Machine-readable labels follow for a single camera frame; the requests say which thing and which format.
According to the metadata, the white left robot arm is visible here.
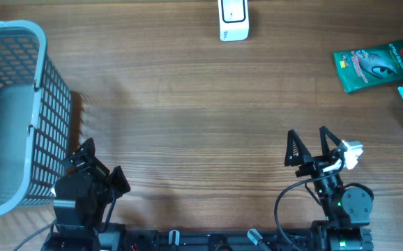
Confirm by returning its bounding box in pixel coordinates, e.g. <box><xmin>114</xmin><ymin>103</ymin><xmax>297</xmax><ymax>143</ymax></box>
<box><xmin>42</xmin><ymin>138</ymin><xmax>117</xmax><ymax>250</ymax></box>

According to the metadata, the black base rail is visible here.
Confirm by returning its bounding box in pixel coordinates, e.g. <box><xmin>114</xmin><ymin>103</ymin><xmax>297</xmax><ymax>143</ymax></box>
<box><xmin>41</xmin><ymin>224</ymin><xmax>374</xmax><ymax>251</ymax></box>

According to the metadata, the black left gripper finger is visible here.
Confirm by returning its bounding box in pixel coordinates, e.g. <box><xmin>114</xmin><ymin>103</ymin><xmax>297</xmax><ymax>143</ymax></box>
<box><xmin>70</xmin><ymin>138</ymin><xmax>96</xmax><ymax>164</ymax></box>
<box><xmin>108</xmin><ymin>166</ymin><xmax>130</xmax><ymax>199</ymax></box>

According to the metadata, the grey plastic basket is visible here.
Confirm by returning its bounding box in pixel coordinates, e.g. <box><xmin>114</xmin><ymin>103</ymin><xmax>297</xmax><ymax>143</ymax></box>
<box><xmin>0</xmin><ymin>20</ymin><xmax>73</xmax><ymax>216</ymax></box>

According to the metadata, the white barcode scanner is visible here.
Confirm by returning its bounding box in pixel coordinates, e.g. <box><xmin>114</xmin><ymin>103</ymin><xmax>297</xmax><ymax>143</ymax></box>
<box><xmin>218</xmin><ymin>0</ymin><xmax>250</xmax><ymax>42</ymax></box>

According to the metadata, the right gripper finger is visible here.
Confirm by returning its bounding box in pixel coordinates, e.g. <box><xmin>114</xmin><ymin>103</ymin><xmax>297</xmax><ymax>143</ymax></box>
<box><xmin>284</xmin><ymin>129</ymin><xmax>312</xmax><ymax>167</ymax></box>
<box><xmin>319</xmin><ymin>125</ymin><xmax>344</xmax><ymax>158</ymax></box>

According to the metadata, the green 3M gloves packet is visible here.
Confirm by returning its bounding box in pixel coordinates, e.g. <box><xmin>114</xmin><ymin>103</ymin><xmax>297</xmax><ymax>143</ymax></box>
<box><xmin>333</xmin><ymin>39</ymin><xmax>403</xmax><ymax>93</ymax></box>

